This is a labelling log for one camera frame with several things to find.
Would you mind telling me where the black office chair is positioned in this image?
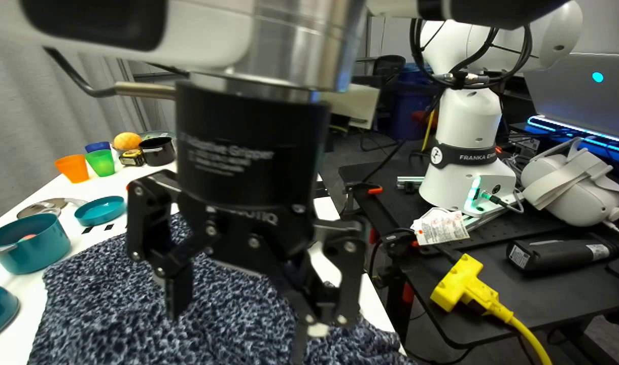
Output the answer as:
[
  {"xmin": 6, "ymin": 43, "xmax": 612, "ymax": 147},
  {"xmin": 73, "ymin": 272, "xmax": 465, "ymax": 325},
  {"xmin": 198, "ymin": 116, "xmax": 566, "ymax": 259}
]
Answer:
[{"xmin": 367, "ymin": 55, "xmax": 406, "ymax": 148}]

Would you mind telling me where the orange plastic cup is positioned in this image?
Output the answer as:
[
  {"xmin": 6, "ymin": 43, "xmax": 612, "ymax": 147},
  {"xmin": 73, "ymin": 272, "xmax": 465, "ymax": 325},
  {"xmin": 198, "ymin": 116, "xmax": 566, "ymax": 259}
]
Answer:
[{"xmin": 54, "ymin": 152, "xmax": 93, "ymax": 186}]

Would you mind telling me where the orange round toy bread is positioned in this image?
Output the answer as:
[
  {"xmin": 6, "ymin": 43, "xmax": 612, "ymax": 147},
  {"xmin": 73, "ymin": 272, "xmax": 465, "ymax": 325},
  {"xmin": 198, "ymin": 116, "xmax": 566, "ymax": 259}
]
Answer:
[{"xmin": 109, "ymin": 130, "xmax": 145, "ymax": 155}]

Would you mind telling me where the silver round lid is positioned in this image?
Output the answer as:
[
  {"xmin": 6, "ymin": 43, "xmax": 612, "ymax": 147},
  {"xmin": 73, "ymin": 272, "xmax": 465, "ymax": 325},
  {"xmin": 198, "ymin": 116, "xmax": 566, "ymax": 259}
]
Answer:
[{"xmin": 14, "ymin": 198, "xmax": 73, "ymax": 219}]

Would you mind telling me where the white power strip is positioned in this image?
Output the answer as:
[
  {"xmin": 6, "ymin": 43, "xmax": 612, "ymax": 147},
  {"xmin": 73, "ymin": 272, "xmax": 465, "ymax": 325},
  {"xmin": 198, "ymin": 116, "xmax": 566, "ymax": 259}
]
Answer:
[{"xmin": 457, "ymin": 192, "xmax": 527, "ymax": 219}]

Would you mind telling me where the white printed packet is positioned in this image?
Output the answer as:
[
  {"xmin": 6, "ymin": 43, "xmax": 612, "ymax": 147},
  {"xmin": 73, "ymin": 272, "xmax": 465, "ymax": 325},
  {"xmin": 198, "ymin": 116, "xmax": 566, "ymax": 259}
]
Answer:
[{"xmin": 411, "ymin": 208, "xmax": 474, "ymax": 248}]

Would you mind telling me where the blue speckled fleece blanket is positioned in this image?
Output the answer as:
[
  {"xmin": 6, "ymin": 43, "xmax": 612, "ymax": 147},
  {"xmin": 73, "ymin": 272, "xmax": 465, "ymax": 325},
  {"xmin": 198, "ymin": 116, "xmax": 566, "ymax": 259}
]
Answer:
[{"xmin": 26, "ymin": 216, "xmax": 413, "ymax": 365}]

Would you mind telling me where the white VR headset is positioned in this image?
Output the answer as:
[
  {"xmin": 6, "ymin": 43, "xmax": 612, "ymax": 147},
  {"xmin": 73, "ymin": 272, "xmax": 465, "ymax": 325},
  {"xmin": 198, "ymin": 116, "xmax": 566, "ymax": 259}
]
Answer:
[{"xmin": 519, "ymin": 139, "xmax": 619, "ymax": 230}]

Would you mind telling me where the blue plastic cup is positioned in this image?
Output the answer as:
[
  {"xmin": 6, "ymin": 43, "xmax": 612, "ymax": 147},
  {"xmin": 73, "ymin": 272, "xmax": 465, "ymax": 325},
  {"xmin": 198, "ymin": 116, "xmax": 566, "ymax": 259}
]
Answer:
[{"xmin": 84, "ymin": 140, "xmax": 114, "ymax": 157}]

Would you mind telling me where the small toy can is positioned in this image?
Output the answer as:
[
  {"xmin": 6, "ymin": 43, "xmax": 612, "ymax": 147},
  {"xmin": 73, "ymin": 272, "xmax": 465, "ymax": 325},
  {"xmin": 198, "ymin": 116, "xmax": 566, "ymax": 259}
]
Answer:
[{"xmin": 118, "ymin": 148, "xmax": 146, "ymax": 168}]

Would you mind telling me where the green plastic cup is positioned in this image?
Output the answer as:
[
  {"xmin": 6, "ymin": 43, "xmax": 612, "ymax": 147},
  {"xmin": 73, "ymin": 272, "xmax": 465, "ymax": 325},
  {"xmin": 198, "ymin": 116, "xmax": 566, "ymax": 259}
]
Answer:
[{"xmin": 84, "ymin": 148, "xmax": 120, "ymax": 181}]

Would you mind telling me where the teal toy frying pan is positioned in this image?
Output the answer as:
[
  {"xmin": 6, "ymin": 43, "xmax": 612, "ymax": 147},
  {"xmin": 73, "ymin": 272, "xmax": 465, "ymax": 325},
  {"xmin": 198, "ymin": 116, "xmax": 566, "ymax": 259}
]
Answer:
[{"xmin": 73, "ymin": 196, "xmax": 130, "ymax": 230}]

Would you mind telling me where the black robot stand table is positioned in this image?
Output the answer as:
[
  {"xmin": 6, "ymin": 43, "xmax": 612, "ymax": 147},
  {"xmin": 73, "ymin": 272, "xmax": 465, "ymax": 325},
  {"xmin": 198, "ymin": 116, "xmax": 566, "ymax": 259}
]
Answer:
[{"xmin": 338, "ymin": 161, "xmax": 619, "ymax": 352}]

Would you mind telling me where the teal toy pot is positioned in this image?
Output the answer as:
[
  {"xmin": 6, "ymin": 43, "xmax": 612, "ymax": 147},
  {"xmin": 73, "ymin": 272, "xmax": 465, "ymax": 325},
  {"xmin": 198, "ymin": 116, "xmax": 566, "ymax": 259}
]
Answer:
[{"xmin": 0, "ymin": 211, "xmax": 73, "ymax": 279}]

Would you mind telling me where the black toy pot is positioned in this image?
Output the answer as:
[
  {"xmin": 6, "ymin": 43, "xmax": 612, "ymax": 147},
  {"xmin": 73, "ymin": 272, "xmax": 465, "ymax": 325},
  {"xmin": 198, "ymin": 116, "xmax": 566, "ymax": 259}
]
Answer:
[{"xmin": 139, "ymin": 135, "xmax": 178, "ymax": 168}]

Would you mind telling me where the grey curtain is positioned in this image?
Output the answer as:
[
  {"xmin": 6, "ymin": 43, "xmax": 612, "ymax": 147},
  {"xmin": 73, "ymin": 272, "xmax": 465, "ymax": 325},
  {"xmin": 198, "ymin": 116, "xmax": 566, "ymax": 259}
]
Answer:
[{"xmin": 0, "ymin": 27, "xmax": 175, "ymax": 230}]

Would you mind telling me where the open laptop with blue glow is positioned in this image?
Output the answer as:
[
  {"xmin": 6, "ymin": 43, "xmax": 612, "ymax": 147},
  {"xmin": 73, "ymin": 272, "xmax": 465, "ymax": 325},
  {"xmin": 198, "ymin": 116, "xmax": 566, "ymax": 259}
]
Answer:
[{"xmin": 524, "ymin": 52, "xmax": 619, "ymax": 168}]

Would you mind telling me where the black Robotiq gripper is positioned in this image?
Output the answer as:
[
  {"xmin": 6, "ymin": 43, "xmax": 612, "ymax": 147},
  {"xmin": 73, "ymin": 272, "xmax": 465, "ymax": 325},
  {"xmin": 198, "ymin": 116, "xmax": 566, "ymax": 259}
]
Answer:
[{"xmin": 125, "ymin": 73, "xmax": 370, "ymax": 365}]

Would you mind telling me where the yellow power plug with cable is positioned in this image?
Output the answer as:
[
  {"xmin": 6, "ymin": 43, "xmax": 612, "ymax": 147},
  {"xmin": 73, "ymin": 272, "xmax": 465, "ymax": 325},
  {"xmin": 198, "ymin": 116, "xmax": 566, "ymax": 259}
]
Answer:
[{"xmin": 429, "ymin": 252, "xmax": 555, "ymax": 365}]

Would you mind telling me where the blue bin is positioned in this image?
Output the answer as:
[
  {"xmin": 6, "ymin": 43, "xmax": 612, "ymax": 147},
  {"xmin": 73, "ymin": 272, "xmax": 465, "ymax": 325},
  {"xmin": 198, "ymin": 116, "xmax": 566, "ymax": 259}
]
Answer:
[{"xmin": 396, "ymin": 62, "xmax": 441, "ymax": 140}]

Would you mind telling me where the black power brick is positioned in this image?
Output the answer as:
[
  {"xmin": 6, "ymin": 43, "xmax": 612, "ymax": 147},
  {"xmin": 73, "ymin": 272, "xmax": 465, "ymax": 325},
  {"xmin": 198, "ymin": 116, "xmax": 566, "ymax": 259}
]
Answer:
[{"xmin": 506, "ymin": 235, "xmax": 619, "ymax": 277}]

